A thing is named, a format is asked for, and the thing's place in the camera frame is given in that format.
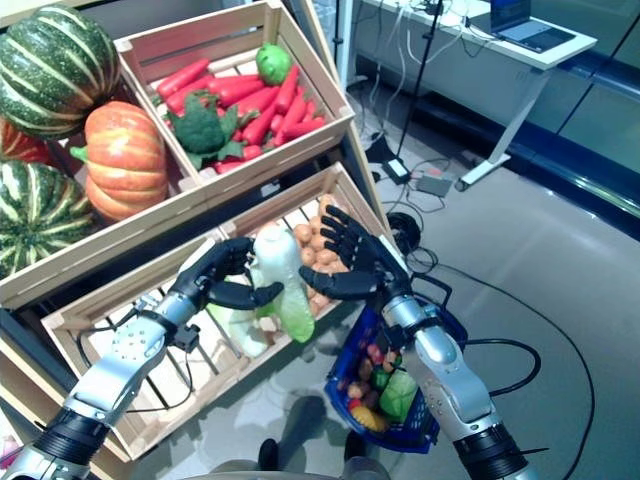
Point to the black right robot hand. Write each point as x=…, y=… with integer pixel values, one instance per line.
x=370, y=270

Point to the wooden slat crate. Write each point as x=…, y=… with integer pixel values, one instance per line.
x=280, y=160
x=280, y=207
x=110, y=300

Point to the red carrot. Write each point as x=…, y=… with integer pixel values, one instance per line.
x=304, y=128
x=187, y=97
x=260, y=122
x=295, y=112
x=182, y=77
x=286, y=90
x=235, y=86

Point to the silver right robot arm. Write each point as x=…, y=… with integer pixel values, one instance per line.
x=440, y=370

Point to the green striped pumpkin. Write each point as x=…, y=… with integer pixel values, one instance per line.
x=50, y=70
x=35, y=215

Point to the yellow-orange corn cob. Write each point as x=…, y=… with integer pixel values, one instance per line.
x=367, y=419

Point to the black power adapter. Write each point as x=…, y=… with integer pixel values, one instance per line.
x=396, y=170

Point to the white desk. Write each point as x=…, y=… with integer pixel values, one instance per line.
x=475, y=65

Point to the black pole stand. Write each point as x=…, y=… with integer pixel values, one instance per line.
x=339, y=20

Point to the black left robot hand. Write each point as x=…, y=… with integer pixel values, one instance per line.
x=205, y=275

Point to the open grey laptop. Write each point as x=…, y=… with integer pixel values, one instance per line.
x=530, y=25

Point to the blue plastic shopping basket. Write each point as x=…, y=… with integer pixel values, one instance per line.
x=357, y=330

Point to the wooden produce display stand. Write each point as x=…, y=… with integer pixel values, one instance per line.
x=35, y=350

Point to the small orange pumpkin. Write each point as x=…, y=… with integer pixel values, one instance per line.
x=125, y=160

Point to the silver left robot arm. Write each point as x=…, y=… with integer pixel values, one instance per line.
x=115, y=365

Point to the tall black tripod stand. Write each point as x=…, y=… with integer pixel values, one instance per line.
x=420, y=75

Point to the grey power box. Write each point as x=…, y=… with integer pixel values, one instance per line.
x=434, y=184

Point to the brown potato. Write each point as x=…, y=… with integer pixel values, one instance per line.
x=302, y=234

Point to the large red-orange pumpkin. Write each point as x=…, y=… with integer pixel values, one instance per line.
x=17, y=145

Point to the green white napa cabbage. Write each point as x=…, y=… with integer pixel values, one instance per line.
x=245, y=335
x=395, y=395
x=272, y=250

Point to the large wooden crate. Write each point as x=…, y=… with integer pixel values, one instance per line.
x=100, y=252

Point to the silver left robot leg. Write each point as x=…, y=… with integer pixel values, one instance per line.
x=267, y=452

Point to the green bell pepper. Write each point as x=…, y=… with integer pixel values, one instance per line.
x=381, y=377

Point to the green fabric broccoli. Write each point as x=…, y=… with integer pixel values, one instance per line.
x=200, y=127

